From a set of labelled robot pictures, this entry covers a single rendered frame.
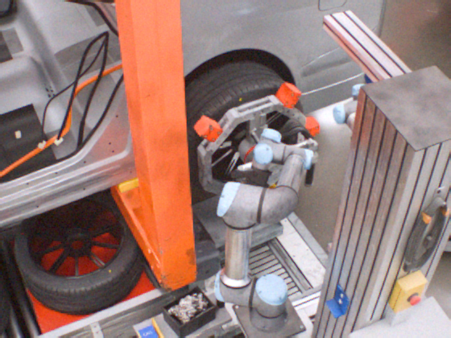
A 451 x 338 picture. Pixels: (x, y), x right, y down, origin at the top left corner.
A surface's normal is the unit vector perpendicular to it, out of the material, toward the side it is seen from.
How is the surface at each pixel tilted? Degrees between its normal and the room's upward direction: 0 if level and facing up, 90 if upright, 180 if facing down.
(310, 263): 0
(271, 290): 8
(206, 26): 90
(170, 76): 90
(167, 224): 90
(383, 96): 0
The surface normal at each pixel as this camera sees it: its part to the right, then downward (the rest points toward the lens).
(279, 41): 0.47, 0.65
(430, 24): 0.00, -0.69
